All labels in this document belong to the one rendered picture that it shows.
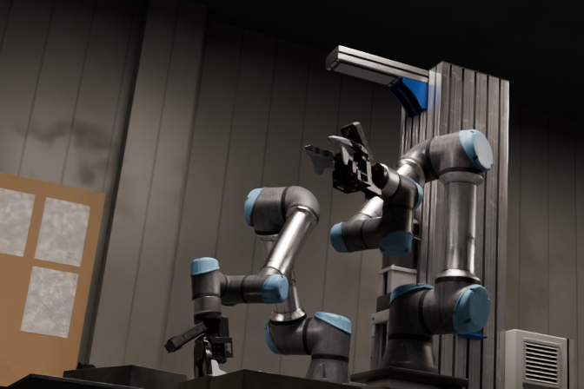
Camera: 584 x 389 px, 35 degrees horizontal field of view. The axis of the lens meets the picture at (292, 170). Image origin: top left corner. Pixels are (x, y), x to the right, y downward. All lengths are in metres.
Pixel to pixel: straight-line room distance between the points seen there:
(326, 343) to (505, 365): 0.53
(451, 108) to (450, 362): 0.77
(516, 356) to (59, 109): 2.71
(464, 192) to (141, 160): 2.36
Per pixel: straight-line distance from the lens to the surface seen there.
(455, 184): 2.43
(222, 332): 2.41
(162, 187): 4.48
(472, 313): 2.32
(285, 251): 2.54
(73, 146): 4.58
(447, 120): 2.83
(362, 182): 2.09
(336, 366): 2.82
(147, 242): 4.39
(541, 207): 5.65
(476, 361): 2.69
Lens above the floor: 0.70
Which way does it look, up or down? 20 degrees up
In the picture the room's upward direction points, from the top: 6 degrees clockwise
